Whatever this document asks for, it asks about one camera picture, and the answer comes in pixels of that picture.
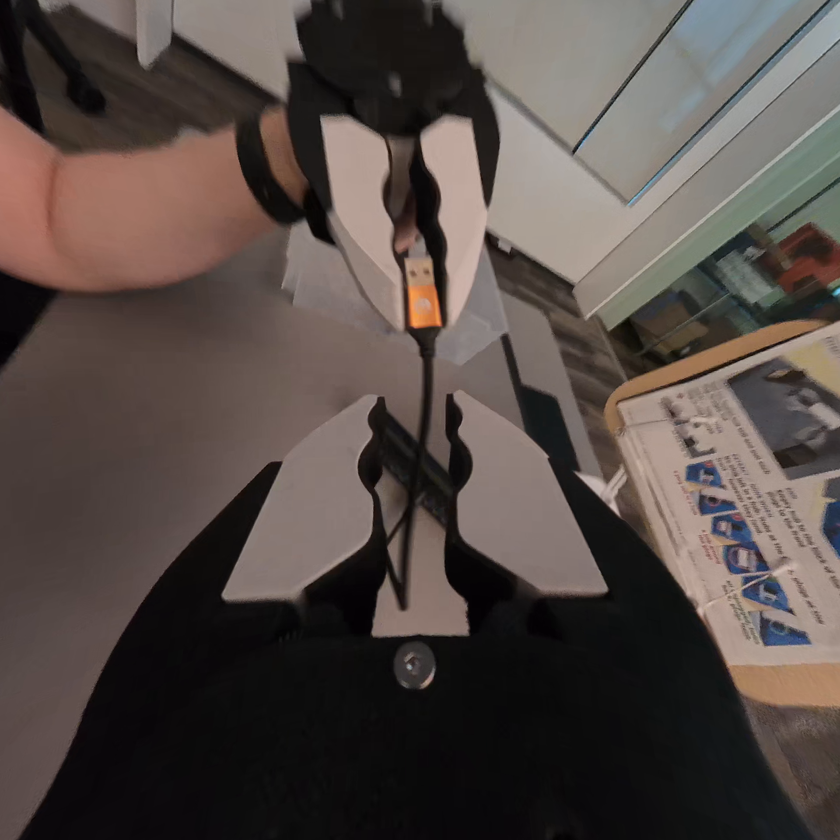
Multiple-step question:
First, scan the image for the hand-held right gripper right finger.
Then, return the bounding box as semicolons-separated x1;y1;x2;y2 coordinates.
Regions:
445;390;609;621

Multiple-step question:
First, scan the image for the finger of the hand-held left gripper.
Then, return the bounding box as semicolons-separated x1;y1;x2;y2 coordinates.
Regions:
320;113;408;332
415;112;490;329

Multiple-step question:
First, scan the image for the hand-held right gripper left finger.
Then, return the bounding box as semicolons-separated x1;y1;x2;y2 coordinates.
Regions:
220;394;388;624

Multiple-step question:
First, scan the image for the black usb cable orange plug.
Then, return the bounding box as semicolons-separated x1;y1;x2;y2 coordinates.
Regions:
397;255;448;613

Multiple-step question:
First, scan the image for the black usb hub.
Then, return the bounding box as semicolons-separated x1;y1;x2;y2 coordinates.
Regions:
379;410;462;527

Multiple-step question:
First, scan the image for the person's left forearm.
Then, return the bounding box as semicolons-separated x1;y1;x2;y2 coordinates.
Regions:
0;105;290;294

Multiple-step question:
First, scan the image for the person's left hand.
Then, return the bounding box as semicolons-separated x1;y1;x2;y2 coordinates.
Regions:
270;104;422;256

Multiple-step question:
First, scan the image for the black wristband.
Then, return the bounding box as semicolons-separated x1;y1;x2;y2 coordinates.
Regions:
235;107;309;228

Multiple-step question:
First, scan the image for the white board stand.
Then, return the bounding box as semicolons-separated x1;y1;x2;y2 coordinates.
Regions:
576;465;630;519

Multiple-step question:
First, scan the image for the clear plastic bin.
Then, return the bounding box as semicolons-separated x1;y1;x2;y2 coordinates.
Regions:
281;222;508;368

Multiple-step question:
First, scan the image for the wooden instruction sheet board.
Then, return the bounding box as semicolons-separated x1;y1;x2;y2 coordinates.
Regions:
602;319;840;708

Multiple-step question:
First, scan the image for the black easel stand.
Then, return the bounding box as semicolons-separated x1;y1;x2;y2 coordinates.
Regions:
0;0;107;135

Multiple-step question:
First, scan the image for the storage shelf with boxes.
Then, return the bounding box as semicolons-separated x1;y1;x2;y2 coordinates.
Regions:
629;217;840;368

